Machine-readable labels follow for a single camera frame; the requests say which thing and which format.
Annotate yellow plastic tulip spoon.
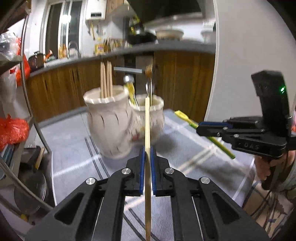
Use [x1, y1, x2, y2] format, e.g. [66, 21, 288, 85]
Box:
[175, 110, 235, 159]

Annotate wooden chopstick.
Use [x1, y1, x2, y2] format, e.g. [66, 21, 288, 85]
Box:
[144, 97, 151, 240]
[104, 63, 109, 98]
[107, 61, 112, 97]
[100, 62, 105, 98]

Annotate gold fork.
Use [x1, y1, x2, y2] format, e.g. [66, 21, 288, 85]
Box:
[144, 64, 154, 105]

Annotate wooden kitchen cabinets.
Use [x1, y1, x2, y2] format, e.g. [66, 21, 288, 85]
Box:
[25, 49, 216, 123]

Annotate kitchen faucet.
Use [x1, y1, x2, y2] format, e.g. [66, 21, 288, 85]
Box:
[68, 41, 81, 59]

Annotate right hand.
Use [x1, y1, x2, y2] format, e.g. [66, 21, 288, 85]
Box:
[254, 148, 296, 181]

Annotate grey striped table cloth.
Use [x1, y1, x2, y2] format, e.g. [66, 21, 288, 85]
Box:
[27, 115, 268, 240]

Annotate metal storage shelf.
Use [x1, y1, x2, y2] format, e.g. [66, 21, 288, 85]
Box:
[1, 1, 53, 212]

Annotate yellow plastic utensil in holder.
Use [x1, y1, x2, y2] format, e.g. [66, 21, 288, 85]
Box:
[124, 80, 138, 106]

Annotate white ceramic utensil holder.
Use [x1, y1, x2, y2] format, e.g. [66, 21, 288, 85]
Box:
[82, 85, 165, 160]

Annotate silver ladle spoon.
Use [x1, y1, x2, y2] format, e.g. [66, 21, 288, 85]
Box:
[123, 75, 134, 84]

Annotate built-in oven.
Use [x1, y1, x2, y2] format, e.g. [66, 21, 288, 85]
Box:
[114, 52, 154, 94]

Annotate white ceramic pot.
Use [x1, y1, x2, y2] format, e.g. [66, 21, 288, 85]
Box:
[156, 29, 184, 40]

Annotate black wok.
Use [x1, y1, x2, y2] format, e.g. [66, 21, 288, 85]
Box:
[126, 31, 157, 45]

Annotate red plastic bag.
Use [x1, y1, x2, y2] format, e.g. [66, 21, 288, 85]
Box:
[0, 114, 30, 151]

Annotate black range hood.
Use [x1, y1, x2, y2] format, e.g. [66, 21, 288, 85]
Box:
[127, 0, 203, 24]

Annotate yellow food container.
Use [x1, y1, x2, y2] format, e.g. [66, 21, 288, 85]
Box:
[94, 43, 105, 56]

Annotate white water heater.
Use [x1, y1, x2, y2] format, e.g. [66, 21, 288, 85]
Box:
[85, 0, 107, 21]

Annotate dark pressure cooker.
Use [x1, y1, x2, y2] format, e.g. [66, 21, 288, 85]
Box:
[28, 51, 44, 72]

